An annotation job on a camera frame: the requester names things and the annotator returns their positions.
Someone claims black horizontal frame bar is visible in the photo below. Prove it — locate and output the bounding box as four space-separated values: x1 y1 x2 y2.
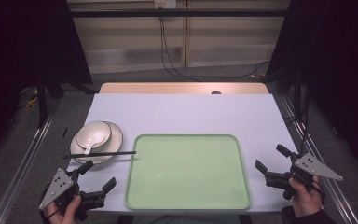
69 8 291 19

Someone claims wooden table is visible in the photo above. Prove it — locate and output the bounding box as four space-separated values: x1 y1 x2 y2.
98 82 270 95

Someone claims person's left hand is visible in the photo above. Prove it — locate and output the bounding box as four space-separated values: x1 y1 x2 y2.
46 195 82 224

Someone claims person's right hand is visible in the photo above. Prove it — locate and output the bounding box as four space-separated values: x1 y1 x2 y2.
288 175 324 218

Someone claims black chopstick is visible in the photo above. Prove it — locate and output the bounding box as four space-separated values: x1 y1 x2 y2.
62 151 137 160
62 150 137 159

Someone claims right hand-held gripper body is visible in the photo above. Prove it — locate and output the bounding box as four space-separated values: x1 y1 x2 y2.
264 152 344 201

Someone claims white bowl with dark rim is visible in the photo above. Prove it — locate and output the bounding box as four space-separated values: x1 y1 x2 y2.
75 120 113 151

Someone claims white ceramic spoon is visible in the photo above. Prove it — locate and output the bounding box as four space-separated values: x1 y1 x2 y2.
83 133 108 156

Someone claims white plate with dark rim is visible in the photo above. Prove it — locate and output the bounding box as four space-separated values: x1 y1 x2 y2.
69 121 124 165

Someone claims pale lavender table mat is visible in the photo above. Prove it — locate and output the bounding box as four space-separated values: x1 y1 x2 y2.
65 93 299 215

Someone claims aluminium floor rail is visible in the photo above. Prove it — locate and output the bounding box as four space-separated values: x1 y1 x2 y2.
280 95 358 224
0 98 62 224

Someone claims person's clothing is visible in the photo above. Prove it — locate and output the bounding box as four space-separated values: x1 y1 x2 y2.
131 214 241 224

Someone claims black metal stand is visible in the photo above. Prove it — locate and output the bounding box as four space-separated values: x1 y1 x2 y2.
35 74 63 129

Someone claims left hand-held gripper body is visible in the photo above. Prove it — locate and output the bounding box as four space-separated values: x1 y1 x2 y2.
38 167 107 222

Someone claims dark curtain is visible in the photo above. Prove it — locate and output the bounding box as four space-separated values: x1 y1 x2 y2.
0 0 93 166
265 0 358 180

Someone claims yellow cable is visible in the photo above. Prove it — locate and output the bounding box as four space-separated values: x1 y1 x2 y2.
24 88 40 108

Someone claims light green tray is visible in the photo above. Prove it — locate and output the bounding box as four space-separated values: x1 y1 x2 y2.
124 133 252 211

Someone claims white wall socket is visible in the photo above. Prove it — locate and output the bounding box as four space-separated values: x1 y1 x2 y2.
154 0 177 9

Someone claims black cable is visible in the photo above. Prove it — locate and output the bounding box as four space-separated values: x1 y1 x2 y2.
158 7 200 82
158 7 271 80

